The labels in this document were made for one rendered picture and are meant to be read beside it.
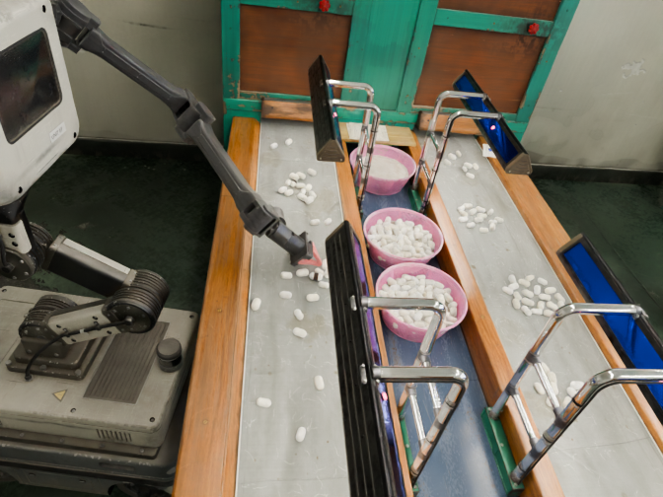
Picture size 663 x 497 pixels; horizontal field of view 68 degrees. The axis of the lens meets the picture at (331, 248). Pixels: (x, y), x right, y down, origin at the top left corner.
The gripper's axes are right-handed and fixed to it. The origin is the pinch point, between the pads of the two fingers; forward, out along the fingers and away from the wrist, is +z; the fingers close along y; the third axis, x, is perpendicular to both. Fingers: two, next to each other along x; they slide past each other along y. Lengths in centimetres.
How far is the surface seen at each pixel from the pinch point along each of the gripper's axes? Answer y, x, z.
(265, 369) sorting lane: -36.7, 11.1, -10.7
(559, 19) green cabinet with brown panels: 88, -103, 37
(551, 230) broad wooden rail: 20, -57, 62
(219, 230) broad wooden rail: 12.5, 19.5, -23.2
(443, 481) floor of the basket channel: -62, -11, 23
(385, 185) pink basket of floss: 47, -17, 23
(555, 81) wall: 177, -103, 124
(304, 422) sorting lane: -51, 5, -4
